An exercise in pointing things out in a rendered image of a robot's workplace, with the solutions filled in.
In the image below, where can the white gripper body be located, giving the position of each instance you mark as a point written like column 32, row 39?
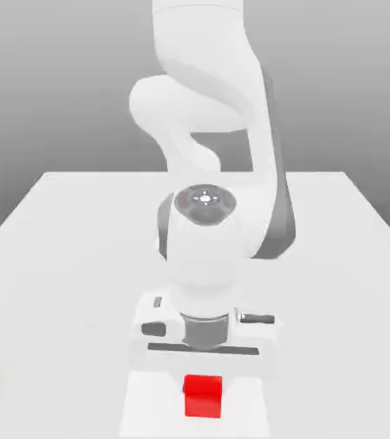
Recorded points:
column 167, row 360

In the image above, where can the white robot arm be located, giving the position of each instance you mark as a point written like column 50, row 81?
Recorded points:
column 201, row 260

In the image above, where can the small red cube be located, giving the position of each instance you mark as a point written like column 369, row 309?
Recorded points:
column 203, row 396

